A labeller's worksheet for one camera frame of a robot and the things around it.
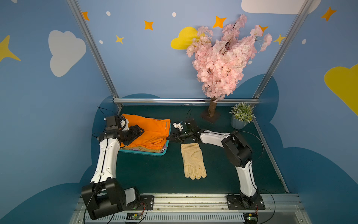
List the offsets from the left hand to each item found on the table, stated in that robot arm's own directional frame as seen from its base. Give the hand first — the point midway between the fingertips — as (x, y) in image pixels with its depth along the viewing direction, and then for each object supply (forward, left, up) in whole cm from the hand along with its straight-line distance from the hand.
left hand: (139, 132), depth 82 cm
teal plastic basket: (-9, -9, -10) cm, 16 cm away
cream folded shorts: (-14, -34, -17) cm, 41 cm away
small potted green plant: (+18, -67, -2) cm, 69 cm away
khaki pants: (-7, -2, -9) cm, 11 cm away
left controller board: (-40, -2, -20) cm, 45 cm away
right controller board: (-39, -63, -21) cm, 77 cm away
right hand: (+2, -17, -8) cm, 19 cm away
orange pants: (+5, -8, -7) cm, 12 cm away
